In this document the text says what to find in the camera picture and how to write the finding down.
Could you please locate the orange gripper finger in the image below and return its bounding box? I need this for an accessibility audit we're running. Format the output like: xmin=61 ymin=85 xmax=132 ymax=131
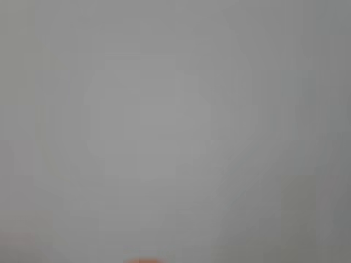
xmin=123 ymin=257 xmax=168 ymax=263

